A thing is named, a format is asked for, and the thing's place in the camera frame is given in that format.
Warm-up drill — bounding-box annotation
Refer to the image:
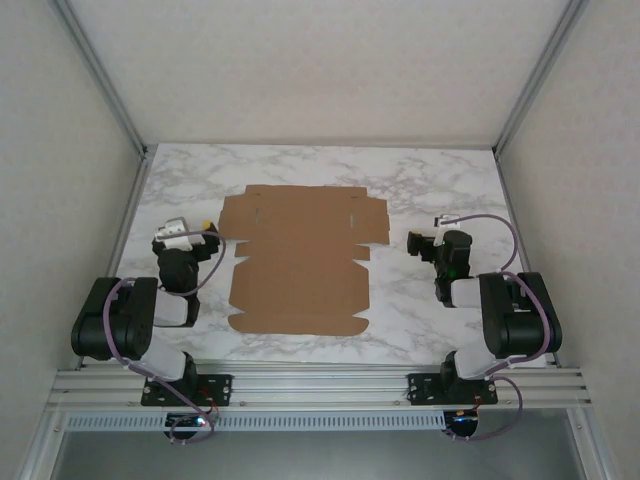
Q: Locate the brown cardboard paper box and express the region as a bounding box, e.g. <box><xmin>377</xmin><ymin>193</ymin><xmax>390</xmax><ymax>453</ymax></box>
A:
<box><xmin>217</xmin><ymin>184</ymin><xmax>390</xmax><ymax>337</ymax></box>

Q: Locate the small lit controller board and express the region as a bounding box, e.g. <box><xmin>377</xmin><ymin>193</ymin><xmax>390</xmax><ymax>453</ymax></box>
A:
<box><xmin>164</xmin><ymin>412</ymin><xmax>210</xmax><ymax>431</ymax></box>
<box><xmin>443</xmin><ymin>408</ymin><xmax>482</xmax><ymax>437</ymax></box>

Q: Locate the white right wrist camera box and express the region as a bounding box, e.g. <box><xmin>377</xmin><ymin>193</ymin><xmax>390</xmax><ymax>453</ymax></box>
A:
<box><xmin>432</xmin><ymin>213</ymin><xmax>464</xmax><ymax>247</ymax></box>

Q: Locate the aluminium table side rail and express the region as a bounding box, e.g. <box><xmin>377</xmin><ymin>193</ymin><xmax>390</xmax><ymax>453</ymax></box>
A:
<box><xmin>74</xmin><ymin>147</ymin><xmax>151</xmax><ymax>371</ymax></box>
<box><xmin>493</xmin><ymin>149</ymin><xmax>560</xmax><ymax>369</ymax></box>

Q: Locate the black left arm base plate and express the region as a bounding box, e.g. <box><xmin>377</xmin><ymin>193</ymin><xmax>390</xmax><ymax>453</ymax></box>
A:
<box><xmin>141</xmin><ymin>373</ymin><xmax>234</xmax><ymax>407</ymax></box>

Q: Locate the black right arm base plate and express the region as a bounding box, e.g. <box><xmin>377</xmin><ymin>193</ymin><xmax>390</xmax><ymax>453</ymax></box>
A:
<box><xmin>406</xmin><ymin>372</ymin><xmax>500</xmax><ymax>406</ymax></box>

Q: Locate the aluminium mounting rail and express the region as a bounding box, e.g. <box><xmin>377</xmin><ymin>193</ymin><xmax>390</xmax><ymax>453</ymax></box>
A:
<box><xmin>47</xmin><ymin>367</ymin><xmax>594</xmax><ymax>412</ymax></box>

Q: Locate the aluminium frame post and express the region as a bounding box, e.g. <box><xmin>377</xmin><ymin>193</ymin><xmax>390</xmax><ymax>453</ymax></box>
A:
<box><xmin>492</xmin><ymin>0</ymin><xmax>591</xmax><ymax>157</ymax></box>
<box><xmin>47</xmin><ymin>0</ymin><xmax>150</xmax><ymax>157</ymax></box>

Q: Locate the grey slotted cable duct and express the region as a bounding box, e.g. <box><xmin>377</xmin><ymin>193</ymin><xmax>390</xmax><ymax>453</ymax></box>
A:
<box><xmin>64</xmin><ymin>412</ymin><xmax>446</xmax><ymax>431</ymax></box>

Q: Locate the aluminium lower frame bar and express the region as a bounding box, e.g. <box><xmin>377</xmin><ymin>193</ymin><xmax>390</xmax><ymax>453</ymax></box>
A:
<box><xmin>564</xmin><ymin>407</ymin><xmax>619</xmax><ymax>480</ymax></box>
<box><xmin>14</xmin><ymin>409</ymin><xmax>69</xmax><ymax>480</ymax></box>

